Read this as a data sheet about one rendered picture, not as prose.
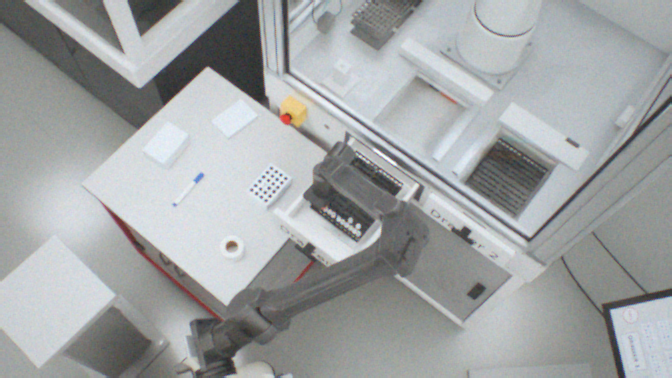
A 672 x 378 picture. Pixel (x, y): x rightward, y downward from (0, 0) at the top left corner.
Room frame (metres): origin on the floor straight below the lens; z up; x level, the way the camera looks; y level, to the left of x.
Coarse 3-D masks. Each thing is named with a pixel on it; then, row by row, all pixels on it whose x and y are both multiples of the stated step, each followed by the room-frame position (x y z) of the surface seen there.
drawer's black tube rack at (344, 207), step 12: (360, 168) 0.83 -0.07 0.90; (372, 168) 0.83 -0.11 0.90; (372, 180) 0.80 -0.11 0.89; (384, 180) 0.81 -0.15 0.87; (396, 180) 0.80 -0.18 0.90; (396, 192) 0.77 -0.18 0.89; (336, 204) 0.71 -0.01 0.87; (348, 204) 0.71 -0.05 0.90; (324, 216) 0.67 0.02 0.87; (348, 216) 0.67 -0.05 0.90; (360, 216) 0.68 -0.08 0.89; (372, 216) 0.69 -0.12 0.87; (360, 228) 0.64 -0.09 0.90
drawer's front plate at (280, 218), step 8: (280, 216) 0.63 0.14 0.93; (288, 216) 0.64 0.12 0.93; (280, 224) 0.63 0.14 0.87; (288, 224) 0.61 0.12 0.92; (296, 224) 0.61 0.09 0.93; (296, 232) 0.60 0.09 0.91; (304, 232) 0.59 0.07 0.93; (296, 240) 0.60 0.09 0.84; (304, 240) 0.58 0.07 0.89; (312, 240) 0.57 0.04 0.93; (320, 248) 0.55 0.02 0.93; (328, 248) 0.56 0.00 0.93; (328, 256) 0.54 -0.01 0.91; (336, 256) 0.54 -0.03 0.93; (328, 264) 0.54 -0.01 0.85
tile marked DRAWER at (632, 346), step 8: (624, 336) 0.39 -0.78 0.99; (632, 336) 0.39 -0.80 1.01; (624, 344) 0.37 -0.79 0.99; (632, 344) 0.37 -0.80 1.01; (640, 344) 0.37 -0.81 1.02; (624, 352) 0.35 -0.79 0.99; (632, 352) 0.35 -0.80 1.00; (640, 352) 0.35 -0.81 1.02; (632, 360) 0.33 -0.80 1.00; (640, 360) 0.33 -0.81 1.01; (632, 368) 0.31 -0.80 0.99; (640, 368) 0.31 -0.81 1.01
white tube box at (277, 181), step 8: (272, 168) 0.85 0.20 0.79; (264, 176) 0.81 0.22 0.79; (272, 176) 0.82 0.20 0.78; (280, 176) 0.83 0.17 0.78; (288, 176) 0.82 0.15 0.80; (256, 184) 0.78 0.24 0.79; (272, 184) 0.79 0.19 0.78; (280, 184) 0.79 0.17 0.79; (288, 184) 0.80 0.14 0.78; (248, 192) 0.75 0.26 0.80; (256, 192) 0.76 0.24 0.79; (264, 192) 0.76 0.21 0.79; (272, 192) 0.76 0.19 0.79; (280, 192) 0.77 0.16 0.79; (256, 200) 0.73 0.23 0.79; (264, 200) 0.73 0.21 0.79; (272, 200) 0.73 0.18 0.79; (264, 208) 0.72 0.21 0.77
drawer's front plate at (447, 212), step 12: (432, 204) 0.74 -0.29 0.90; (444, 204) 0.73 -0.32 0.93; (432, 216) 0.73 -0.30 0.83; (444, 216) 0.71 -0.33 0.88; (456, 216) 0.70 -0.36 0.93; (456, 228) 0.69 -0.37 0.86; (480, 228) 0.67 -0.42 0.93; (480, 240) 0.65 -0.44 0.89; (492, 240) 0.64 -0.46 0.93; (480, 252) 0.64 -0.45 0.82; (504, 252) 0.61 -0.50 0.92; (504, 264) 0.60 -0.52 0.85
